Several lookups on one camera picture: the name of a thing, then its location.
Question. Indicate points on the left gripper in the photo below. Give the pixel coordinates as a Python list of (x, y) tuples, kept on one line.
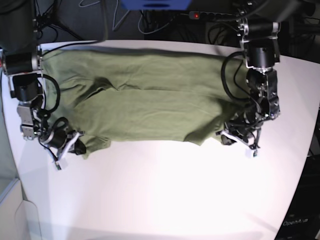
[(244, 127)]

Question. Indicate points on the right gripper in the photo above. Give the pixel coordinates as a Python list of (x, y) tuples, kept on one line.
[(61, 139)]

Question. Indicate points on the green T-shirt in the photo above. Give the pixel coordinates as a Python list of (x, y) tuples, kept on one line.
[(140, 96)]

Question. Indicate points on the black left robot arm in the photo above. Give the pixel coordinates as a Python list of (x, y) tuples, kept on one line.
[(259, 23)]

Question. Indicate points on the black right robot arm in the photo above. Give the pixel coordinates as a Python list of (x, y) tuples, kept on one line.
[(38, 94)]

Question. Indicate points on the black OpenArm case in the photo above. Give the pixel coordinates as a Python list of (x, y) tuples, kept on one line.
[(302, 220)]

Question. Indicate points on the black power strip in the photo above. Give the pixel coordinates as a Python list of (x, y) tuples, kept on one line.
[(209, 16)]

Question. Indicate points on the blue box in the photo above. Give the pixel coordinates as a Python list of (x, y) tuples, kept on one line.
[(176, 5)]

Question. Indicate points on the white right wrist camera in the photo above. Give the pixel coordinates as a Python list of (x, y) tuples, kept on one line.
[(61, 164)]

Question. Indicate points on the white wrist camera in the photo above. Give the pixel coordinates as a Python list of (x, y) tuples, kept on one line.
[(61, 164), (251, 153)]

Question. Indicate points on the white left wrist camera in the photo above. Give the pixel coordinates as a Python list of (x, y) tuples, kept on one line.
[(251, 153)]

